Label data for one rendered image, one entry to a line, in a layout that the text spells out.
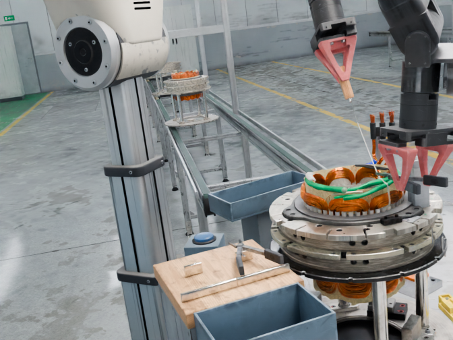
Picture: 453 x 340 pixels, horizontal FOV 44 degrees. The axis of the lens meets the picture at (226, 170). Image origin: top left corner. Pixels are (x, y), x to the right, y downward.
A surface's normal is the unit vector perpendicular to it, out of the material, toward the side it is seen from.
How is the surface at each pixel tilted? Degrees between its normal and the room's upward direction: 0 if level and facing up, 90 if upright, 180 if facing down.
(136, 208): 90
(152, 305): 90
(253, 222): 90
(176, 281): 0
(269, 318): 90
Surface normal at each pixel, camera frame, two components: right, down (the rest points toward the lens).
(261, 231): 0.49, 0.17
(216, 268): -0.12, -0.96
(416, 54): -0.37, 0.62
